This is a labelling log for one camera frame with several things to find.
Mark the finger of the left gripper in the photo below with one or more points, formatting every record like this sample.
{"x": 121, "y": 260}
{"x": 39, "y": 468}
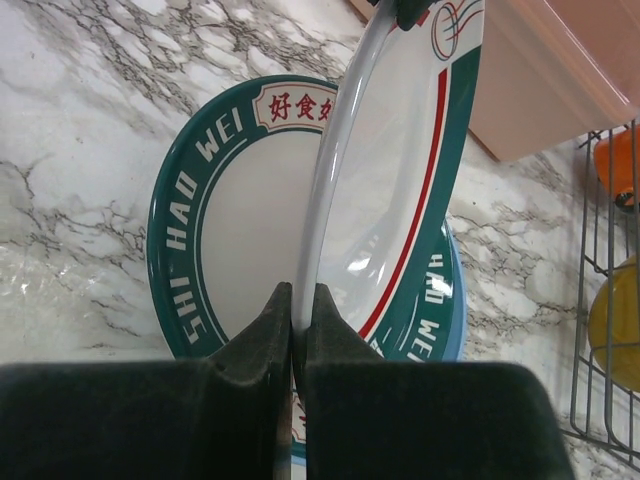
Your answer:
{"x": 408, "y": 13}

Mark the black wire dish rack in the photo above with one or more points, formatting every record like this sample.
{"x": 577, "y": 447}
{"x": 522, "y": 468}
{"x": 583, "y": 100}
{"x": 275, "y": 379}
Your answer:
{"x": 604, "y": 397}

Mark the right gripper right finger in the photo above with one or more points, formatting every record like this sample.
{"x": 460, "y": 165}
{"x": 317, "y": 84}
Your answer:
{"x": 368, "y": 417}

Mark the large teal rimmed plate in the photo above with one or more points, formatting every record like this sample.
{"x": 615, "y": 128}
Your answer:
{"x": 373, "y": 167}

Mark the pink translucent storage box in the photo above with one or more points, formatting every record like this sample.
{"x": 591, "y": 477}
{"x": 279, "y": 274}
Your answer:
{"x": 521, "y": 76}

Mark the orange mug black handle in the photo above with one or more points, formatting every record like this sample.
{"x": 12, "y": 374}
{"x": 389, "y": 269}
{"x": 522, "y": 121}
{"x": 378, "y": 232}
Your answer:
{"x": 616, "y": 159}

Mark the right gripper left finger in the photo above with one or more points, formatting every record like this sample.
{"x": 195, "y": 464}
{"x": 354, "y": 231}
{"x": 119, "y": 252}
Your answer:
{"x": 227, "y": 416}

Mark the small yellow patterned plate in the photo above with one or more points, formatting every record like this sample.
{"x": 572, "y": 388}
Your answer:
{"x": 613, "y": 325}

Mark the teal Shi Hao Wei plate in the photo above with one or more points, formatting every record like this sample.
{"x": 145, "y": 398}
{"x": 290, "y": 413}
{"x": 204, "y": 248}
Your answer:
{"x": 228, "y": 208}

